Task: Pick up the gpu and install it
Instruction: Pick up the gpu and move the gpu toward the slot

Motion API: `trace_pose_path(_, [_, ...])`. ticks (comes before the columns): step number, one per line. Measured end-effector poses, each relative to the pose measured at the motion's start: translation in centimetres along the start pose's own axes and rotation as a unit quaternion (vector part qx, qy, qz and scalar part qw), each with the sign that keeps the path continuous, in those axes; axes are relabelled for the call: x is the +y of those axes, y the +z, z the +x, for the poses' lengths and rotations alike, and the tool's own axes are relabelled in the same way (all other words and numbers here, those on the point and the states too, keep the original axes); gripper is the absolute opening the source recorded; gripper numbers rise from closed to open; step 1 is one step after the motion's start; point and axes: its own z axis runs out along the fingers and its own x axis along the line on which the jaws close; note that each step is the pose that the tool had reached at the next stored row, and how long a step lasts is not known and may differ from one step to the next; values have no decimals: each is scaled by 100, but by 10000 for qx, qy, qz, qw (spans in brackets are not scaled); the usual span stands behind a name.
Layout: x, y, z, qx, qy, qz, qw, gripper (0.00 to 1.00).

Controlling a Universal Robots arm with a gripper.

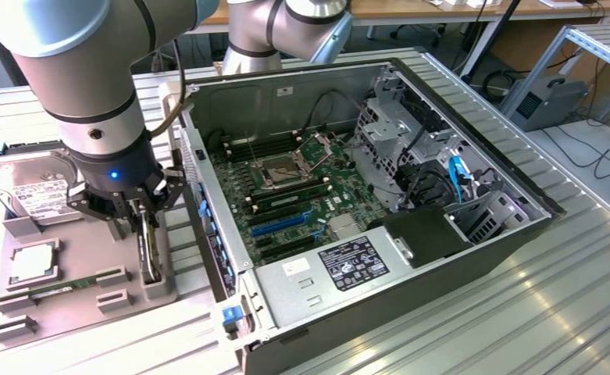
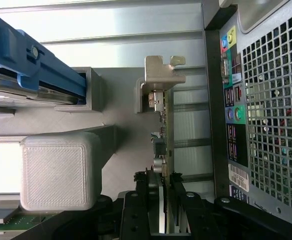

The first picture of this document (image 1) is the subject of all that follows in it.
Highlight black power wire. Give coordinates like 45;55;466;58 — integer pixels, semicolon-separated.
394;158;451;208

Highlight grey parts rack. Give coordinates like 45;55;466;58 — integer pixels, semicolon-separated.
0;162;182;355

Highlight grey computer tower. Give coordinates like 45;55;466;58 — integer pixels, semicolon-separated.
500;76;594;133

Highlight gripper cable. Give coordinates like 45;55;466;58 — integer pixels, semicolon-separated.
146;34;190;138

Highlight silver chipset heatsink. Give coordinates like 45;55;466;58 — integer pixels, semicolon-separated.
327;216;362;240

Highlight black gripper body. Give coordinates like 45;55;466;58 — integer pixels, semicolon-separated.
67;138;170;196

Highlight black plastic shroud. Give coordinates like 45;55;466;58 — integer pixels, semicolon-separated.
364;205;476;270

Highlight silver power supply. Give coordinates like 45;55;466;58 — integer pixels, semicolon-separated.
251;228;418;330

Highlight open black PC case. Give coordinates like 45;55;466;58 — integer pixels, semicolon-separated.
156;56;567;375

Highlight silver hard disk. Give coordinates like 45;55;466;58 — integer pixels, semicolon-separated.
0;150;84;227

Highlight silver metal drive cage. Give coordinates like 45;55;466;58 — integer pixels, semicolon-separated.
350;64;472;212

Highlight coiled black cable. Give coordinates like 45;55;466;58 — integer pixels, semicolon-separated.
480;68;515;99

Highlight blue expansion slot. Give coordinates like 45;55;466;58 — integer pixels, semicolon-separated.
250;217;314;238

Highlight RAM slot black clips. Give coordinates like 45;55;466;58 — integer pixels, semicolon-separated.
226;136;300;151
228;145;304;163
240;176;324;197
247;184;331;207

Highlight square CPU chip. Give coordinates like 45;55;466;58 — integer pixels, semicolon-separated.
9;245;60;281

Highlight blue case latch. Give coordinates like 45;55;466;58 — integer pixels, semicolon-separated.
219;307;242;328

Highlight RAM slot white clips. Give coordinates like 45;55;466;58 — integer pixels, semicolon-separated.
223;131;298;145
243;180;327;202
227;141;303;156

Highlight perforated metal disk bay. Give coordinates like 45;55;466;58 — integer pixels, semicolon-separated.
442;189;551;246

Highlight black office chair base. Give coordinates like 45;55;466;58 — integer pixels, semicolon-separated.
387;22;447;41

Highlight black pole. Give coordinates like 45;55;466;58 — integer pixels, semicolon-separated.
459;0;522;81

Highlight graphics card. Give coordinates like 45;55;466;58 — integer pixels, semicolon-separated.
135;202;166;285

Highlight green motherboard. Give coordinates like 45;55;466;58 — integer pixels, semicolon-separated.
211;130;392;270

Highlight blue data wire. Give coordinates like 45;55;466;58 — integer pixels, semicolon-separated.
446;153;476;205

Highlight aluminium frame table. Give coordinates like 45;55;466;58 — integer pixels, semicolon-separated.
510;21;610;122

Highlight CPU socket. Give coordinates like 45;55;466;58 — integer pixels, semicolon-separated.
251;153;307;189

